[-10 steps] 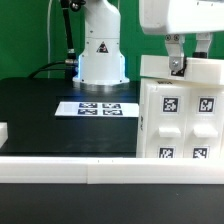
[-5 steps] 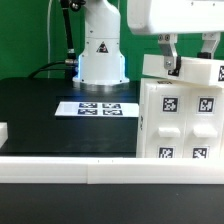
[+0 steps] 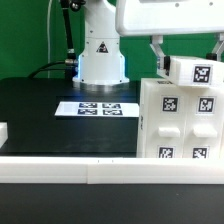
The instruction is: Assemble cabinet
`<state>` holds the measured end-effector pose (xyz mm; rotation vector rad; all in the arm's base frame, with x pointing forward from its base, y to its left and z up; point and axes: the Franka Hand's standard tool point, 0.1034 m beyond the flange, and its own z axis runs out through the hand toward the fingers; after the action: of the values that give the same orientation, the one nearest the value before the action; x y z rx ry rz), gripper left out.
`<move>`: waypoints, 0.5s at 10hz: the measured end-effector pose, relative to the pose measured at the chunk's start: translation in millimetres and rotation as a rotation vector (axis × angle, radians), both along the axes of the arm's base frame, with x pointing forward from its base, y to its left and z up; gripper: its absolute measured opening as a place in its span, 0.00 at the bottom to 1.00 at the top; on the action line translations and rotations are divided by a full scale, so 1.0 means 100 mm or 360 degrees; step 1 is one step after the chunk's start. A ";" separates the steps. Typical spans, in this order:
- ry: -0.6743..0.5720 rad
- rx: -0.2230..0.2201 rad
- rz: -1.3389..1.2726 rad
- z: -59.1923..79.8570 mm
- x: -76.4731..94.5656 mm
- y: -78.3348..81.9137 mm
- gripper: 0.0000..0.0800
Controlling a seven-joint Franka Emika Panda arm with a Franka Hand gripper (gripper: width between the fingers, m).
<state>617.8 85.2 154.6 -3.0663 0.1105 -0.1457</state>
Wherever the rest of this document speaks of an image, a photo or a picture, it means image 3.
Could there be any white cabinet door panel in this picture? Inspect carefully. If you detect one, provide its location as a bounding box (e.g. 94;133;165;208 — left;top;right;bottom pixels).
183;87;224;159
145;88;186;158

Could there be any white cabinet body box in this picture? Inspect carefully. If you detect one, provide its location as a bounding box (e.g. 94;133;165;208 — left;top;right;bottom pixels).
137;78;224;159

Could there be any small white cabinet top box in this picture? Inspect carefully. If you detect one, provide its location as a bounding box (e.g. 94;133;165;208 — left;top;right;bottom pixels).
161;56;224;88

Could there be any white thin cable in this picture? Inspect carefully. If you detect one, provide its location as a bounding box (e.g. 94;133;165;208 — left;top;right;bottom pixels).
46;0;54;79

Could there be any white marker base plate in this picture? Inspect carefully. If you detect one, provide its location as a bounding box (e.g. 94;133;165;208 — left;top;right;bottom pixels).
55;101;139;118

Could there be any black cable bundle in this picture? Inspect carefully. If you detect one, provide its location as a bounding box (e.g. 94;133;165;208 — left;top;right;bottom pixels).
27;0;80;81

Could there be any white front fence rail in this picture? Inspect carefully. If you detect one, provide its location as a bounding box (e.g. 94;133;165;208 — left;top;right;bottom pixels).
0;156;224;184

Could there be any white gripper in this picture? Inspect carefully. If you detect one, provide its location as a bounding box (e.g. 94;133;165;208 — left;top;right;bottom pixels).
115;0;224;76

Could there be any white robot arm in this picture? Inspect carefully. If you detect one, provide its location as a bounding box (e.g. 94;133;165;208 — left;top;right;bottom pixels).
60;0;224;88

